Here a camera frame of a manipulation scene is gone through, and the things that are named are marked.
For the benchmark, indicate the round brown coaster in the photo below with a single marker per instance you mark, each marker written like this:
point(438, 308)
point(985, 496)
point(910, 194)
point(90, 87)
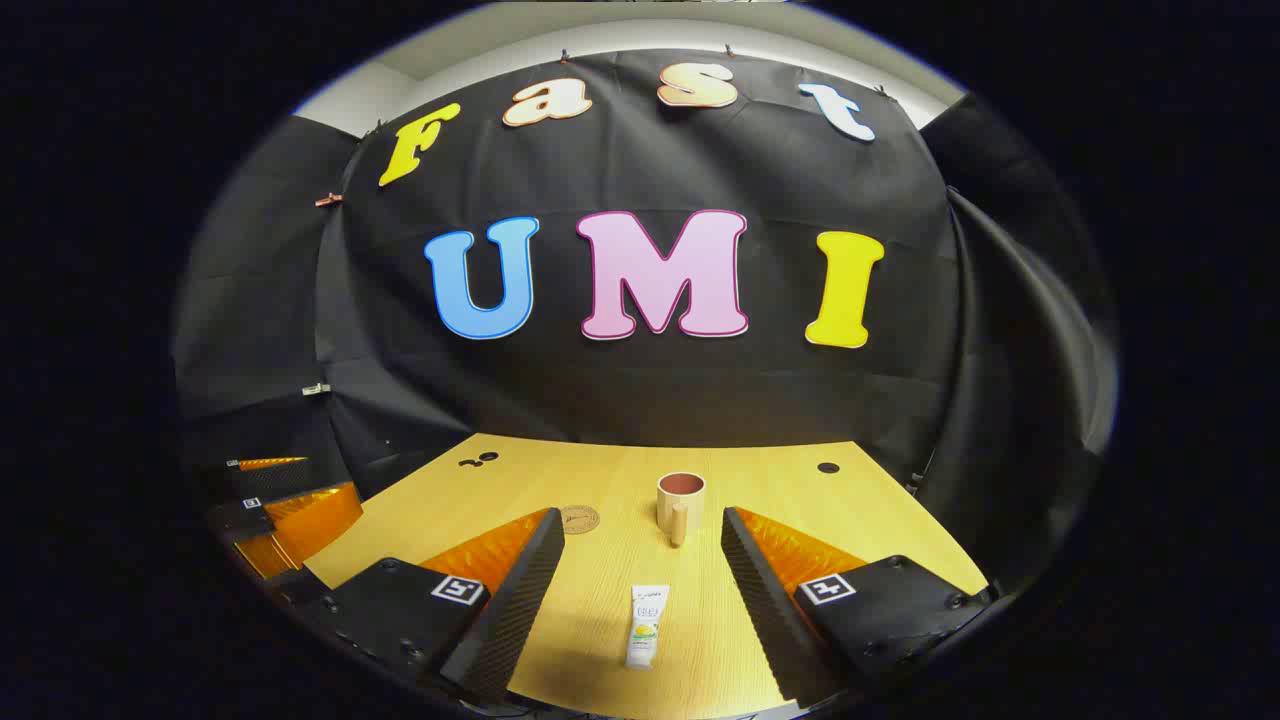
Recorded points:
point(580, 519)

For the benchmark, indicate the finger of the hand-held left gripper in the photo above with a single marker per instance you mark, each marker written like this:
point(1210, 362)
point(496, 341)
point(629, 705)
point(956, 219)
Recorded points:
point(285, 480)
point(315, 520)

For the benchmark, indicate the white toothpaste tube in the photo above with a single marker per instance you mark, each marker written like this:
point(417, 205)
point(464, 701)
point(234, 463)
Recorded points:
point(648, 630)

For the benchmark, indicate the beige cup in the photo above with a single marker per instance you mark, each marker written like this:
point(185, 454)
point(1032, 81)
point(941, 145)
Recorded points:
point(668, 505)

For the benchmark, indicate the black backdrop cloth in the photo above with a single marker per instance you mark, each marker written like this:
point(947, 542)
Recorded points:
point(700, 400)

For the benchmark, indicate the wooden desktop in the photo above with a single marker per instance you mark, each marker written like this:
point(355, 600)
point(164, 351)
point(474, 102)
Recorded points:
point(600, 620)

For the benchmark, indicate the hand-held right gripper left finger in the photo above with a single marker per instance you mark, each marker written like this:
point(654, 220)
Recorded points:
point(520, 600)

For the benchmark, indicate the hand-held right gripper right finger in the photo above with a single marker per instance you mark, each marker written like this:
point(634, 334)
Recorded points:
point(765, 600)

